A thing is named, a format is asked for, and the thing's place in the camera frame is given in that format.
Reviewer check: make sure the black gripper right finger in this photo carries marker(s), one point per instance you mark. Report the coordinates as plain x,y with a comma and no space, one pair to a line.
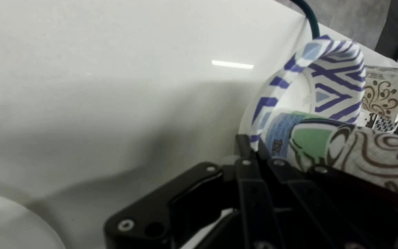
306,214

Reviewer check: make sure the patterned paper cup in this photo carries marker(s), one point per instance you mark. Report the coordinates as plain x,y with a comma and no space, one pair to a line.
308,140

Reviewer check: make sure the blue patterned paper plate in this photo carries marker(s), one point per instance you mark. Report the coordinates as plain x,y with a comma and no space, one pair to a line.
324,78

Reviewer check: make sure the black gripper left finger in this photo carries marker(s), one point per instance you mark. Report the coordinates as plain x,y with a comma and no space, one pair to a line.
261,225

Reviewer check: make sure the clear organizer with packets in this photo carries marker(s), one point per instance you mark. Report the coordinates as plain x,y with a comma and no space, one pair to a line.
381,99

